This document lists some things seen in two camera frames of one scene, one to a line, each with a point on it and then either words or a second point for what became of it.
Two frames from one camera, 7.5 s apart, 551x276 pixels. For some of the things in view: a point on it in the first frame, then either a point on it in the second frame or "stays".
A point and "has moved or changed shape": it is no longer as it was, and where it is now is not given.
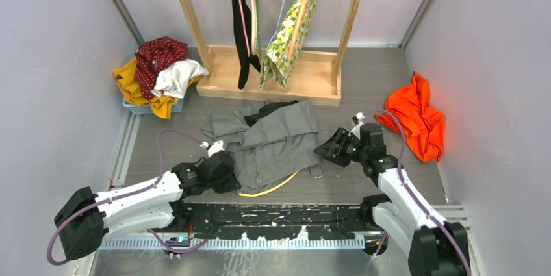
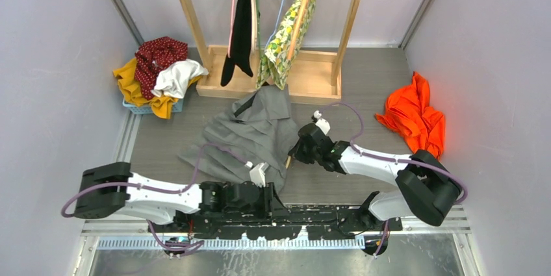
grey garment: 281,142 has moved or changed shape
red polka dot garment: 153,55 stays
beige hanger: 253,10 stays
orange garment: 424,126 stays
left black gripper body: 224,184 → 264,208
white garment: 172,78 stays
